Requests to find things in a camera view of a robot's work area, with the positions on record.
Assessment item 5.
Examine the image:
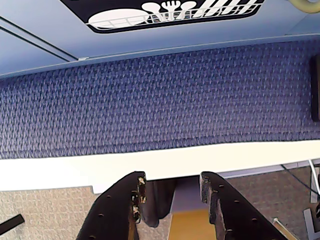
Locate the white cable underneath desk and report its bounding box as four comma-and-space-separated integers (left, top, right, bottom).
308, 159, 320, 196

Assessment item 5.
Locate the grey metal bracket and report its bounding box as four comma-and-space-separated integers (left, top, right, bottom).
303, 209, 320, 240

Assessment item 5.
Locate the black flat strap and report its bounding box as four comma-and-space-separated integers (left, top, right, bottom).
0, 214, 26, 228

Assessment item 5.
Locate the dark block at carpet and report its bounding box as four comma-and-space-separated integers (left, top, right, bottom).
309, 54, 320, 123

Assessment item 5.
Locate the yellow wooden board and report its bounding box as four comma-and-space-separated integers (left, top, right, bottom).
169, 209, 211, 240

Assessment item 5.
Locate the black dishwasher sticker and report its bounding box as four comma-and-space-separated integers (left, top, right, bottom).
61, 0, 266, 34

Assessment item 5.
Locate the blue toy kitchen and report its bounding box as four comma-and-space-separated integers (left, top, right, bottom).
0, 0, 320, 79

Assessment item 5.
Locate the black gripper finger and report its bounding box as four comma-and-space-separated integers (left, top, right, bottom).
199, 171, 282, 240
76, 170, 148, 240

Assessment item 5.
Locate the thin black cable underneath desk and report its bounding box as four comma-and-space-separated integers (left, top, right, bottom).
279, 163, 320, 196

